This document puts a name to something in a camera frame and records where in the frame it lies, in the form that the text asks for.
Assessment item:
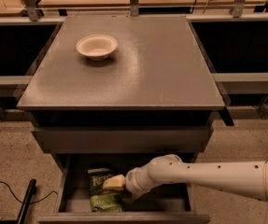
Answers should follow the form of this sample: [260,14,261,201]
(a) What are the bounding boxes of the left metal post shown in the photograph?
[21,0,41,21]

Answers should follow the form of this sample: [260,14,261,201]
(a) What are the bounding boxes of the right horizontal metal rail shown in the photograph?
[213,73,268,94]

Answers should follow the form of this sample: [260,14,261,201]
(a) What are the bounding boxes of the grey drawer cabinet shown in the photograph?
[16,14,226,224]

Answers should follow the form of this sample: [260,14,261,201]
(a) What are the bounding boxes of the green jalapeno chip bag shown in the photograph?
[88,168,124,212]

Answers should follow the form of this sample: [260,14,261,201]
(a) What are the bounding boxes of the horizontal metal rail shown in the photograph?
[213,73,268,94]
[0,76,32,97]

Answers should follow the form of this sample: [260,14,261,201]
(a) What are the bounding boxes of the black cable on floor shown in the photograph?
[0,180,59,205]

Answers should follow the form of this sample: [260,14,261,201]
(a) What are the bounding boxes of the black bar on floor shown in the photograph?
[17,179,36,224]

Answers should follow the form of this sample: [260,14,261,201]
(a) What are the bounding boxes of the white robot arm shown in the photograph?
[103,154,268,224]

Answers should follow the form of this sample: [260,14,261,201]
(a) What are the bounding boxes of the middle metal post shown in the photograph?
[130,0,139,17]

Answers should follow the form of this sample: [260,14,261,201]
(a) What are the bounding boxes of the white paper bowl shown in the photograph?
[76,35,118,61]

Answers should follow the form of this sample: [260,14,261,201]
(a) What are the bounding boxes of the open middle drawer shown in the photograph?
[38,154,210,224]

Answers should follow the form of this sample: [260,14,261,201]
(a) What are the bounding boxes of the closed top drawer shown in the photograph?
[32,126,213,154]

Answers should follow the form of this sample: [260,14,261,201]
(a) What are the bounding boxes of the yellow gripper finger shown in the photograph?
[103,175,126,190]

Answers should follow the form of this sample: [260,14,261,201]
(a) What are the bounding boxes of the left horizontal metal rail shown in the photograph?
[0,76,32,97]

